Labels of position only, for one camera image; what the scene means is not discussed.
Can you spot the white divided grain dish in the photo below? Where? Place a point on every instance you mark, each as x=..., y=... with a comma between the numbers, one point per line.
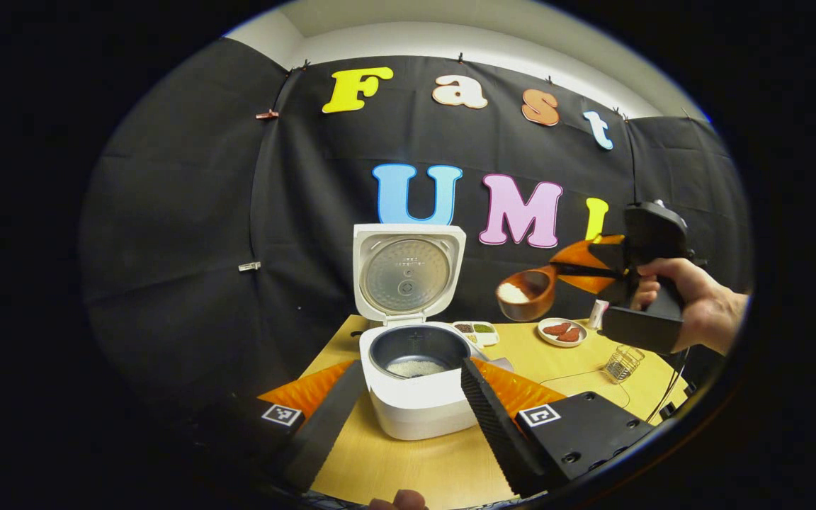
x=487, y=338

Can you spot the black backdrop cloth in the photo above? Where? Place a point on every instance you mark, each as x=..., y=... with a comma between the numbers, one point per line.
x=167, y=212

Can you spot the white rice spoonful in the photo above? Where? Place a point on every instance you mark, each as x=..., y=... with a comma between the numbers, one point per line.
x=513, y=293

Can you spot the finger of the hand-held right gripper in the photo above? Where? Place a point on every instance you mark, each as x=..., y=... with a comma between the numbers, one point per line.
x=592, y=283
x=585, y=253

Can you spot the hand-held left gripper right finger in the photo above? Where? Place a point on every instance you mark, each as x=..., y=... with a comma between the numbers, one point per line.
x=493, y=425

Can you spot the brown wooden spoon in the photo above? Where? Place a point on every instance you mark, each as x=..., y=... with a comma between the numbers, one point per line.
x=539, y=301

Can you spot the white rice cooker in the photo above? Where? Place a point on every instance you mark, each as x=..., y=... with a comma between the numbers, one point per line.
x=415, y=411

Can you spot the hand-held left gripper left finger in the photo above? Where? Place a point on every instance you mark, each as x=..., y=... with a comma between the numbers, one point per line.
x=326, y=425

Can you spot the white clip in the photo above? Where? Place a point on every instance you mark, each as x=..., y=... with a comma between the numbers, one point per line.
x=249, y=266

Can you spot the pink clothes peg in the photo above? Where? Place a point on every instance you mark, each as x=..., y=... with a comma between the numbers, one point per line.
x=267, y=114

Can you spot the red meat piece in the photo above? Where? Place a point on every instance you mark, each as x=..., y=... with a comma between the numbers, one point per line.
x=569, y=335
x=557, y=329

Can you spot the small bottle with pink label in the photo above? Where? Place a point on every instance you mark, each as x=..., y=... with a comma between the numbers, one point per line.
x=598, y=315

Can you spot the white rice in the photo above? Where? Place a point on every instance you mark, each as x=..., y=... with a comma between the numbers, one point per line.
x=416, y=368

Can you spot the white round plate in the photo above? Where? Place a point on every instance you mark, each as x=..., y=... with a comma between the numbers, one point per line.
x=546, y=338

